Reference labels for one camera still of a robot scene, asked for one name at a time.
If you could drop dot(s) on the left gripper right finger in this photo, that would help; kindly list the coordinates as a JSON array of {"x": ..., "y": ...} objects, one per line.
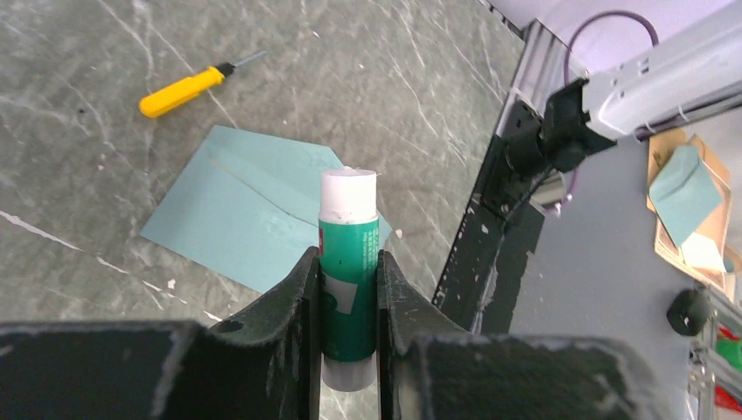
[{"x": 430, "y": 368}]

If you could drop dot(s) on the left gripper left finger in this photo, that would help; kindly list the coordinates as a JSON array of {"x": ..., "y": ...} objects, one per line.
[{"x": 260, "y": 363}]

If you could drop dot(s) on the light blue envelope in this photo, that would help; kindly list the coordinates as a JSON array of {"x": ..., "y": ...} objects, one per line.
[{"x": 246, "y": 205}]

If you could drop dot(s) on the green white glue stick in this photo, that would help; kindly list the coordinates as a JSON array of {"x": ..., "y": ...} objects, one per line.
[{"x": 348, "y": 233}]

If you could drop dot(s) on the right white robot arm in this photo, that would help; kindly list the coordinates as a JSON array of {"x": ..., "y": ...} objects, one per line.
[{"x": 688, "y": 77}]

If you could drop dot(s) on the black computer mouse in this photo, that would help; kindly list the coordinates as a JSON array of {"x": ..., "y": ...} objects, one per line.
[{"x": 689, "y": 312}]

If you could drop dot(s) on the stack of spare envelopes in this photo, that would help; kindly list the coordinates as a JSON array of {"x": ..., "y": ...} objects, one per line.
[{"x": 687, "y": 189}]

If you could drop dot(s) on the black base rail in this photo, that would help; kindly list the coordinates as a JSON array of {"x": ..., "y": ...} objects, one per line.
[{"x": 498, "y": 232}]

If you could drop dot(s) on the yellow handled screwdriver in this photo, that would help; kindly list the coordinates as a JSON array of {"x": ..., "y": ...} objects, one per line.
[{"x": 182, "y": 91}]

